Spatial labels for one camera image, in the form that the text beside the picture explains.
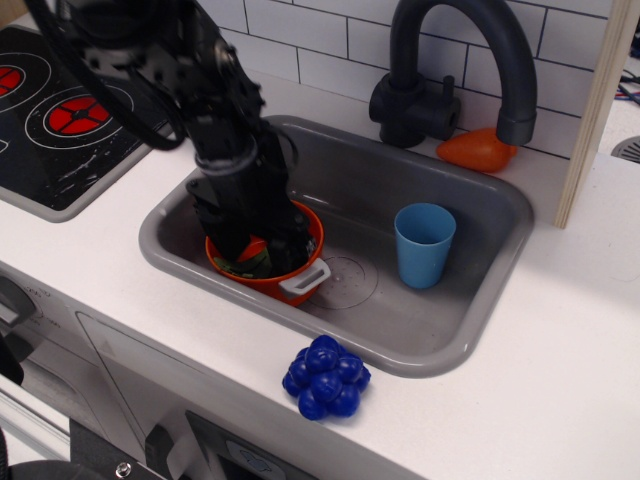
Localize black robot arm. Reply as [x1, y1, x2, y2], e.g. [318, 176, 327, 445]
[27, 1, 317, 276]

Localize blue plastic cup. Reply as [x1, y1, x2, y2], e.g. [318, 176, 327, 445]
[394, 203, 457, 289]

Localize black toy stove top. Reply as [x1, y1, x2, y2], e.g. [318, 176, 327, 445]
[1, 26, 151, 223]

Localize orange toy carrot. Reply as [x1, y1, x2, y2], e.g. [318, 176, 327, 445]
[436, 128, 518, 173]

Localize grey plastic sink basin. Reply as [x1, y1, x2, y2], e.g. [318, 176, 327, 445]
[139, 115, 534, 378]

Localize blue toy grape bunch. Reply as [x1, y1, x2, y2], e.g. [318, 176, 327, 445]
[282, 335, 371, 421]

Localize grey floor drain grate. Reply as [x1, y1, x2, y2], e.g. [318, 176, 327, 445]
[611, 136, 640, 164]

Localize light wooden side panel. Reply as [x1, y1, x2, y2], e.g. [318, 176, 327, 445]
[553, 0, 639, 229]

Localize dark dishwasher control panel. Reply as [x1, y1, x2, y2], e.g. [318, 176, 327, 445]
[144, 410, 321, 480]

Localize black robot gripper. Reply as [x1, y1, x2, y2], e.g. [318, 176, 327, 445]
[189, 132, 317, 276]

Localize grey oven knob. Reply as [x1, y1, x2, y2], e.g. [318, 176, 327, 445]
[0, 276, 37, 328]

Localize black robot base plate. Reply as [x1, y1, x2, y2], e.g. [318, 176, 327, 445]
[1, 420, 162, 479]

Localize orange toy pot grey handles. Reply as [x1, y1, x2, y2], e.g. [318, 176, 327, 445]
[205, 201, 331, 306]

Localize dark grey toy faucet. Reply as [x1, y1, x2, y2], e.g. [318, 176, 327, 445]
[369, 1, 537, 148]

